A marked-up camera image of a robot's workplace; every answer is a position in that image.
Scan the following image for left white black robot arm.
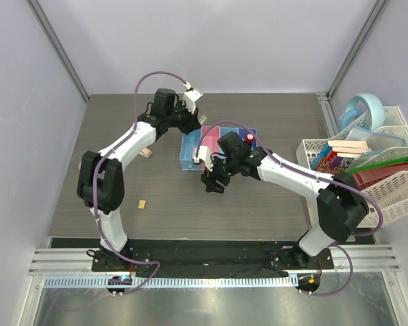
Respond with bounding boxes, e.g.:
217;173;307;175
77;88;203;271

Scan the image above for left control board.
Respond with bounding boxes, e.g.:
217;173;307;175
106;275;133;296

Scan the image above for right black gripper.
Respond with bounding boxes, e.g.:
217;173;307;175
201;153;239;194

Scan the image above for pink plastic bin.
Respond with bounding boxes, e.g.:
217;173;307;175
199;126;220;155

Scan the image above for light blue bin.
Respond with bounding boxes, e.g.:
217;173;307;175
180;130;201;171
220;127;239;137

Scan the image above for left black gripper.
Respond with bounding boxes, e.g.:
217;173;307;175
165;100;200;135

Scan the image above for light blue tape roll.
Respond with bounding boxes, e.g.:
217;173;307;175
338;93;386;131

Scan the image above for pink white mini stapler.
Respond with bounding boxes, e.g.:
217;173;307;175
139;148;152;158

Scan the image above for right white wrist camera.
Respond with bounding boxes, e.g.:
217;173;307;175
192;145;214;171

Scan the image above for right control board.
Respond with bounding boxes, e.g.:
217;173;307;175
296;274;320;295

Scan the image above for control board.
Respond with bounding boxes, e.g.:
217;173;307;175
106;275;133;296
296;274;320;295

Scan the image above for white slotted cable duct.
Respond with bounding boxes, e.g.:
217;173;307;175
44;274;298;289

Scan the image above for long beige eraser block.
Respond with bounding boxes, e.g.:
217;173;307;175
199;115;207;125

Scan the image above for left light blue bin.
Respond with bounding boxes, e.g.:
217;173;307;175
180;130;201;171

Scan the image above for red cap black stamp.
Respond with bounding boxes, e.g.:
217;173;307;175
245;133;255;144

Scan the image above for white plastic file rack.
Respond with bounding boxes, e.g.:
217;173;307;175
296;107;408;228

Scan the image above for purple plastic bin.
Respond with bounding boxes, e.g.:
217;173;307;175
238;128;257;150

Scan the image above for red green folders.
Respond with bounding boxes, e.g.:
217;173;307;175
347;156;408;189

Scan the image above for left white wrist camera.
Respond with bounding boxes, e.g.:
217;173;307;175
183;83;203;114

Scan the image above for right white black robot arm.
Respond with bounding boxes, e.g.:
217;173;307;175
192;132;369;268

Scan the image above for small yellow eraser block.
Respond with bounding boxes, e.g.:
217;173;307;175
138;200;146;209

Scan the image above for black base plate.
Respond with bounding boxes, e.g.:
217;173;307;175
86;239;334;278

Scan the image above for stack of books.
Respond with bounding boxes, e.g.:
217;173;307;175
310;140;371;175

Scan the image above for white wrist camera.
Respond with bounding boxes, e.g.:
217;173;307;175
183;83;203;114
192;145;214;171

